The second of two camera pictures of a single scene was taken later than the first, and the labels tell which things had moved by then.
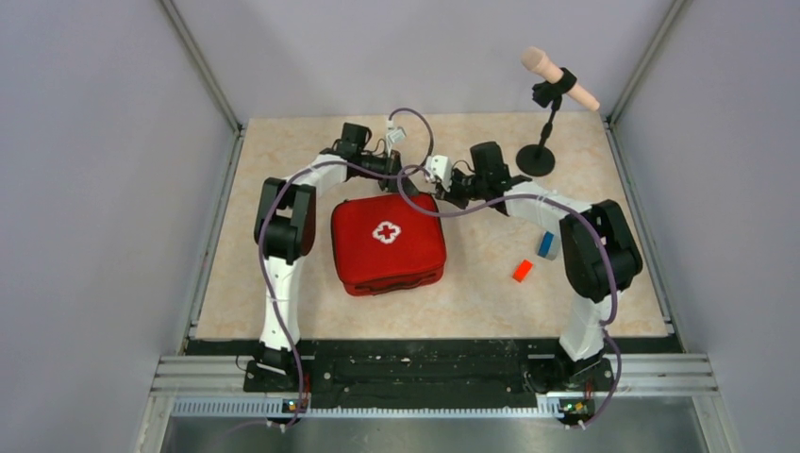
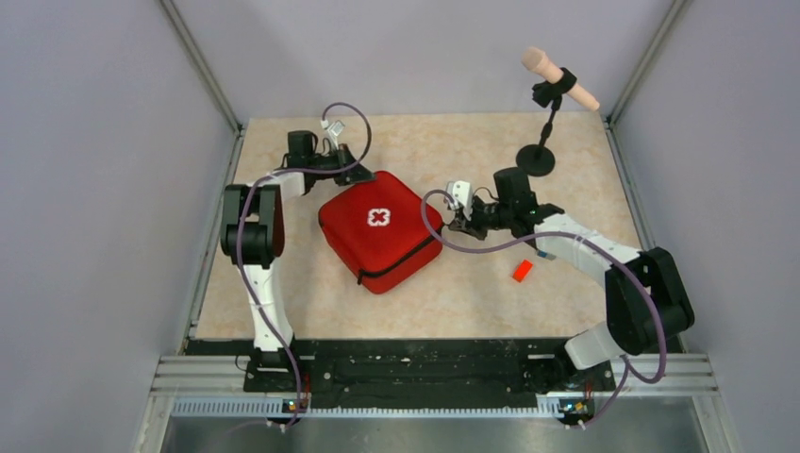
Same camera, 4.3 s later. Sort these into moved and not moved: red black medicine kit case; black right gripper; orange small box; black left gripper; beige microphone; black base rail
Moved: black left gripper; black right gripper; red black medicine kit case
Not moved: beige microphone; orange small box; black base rail
